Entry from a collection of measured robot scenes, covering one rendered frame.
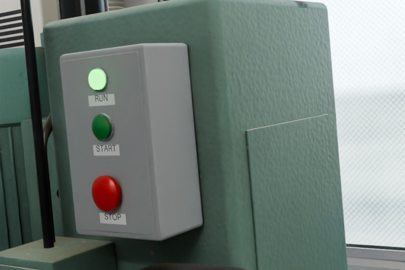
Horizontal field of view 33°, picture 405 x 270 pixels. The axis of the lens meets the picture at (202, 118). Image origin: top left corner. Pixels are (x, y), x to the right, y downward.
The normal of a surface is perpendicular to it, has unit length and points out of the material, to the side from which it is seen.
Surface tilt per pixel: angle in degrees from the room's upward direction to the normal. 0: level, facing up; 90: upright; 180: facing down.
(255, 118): 90
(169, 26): 90
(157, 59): 90
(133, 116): 90
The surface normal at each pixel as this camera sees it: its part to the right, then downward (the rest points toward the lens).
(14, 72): 0.22, 0.04
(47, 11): 0.82, -0.04
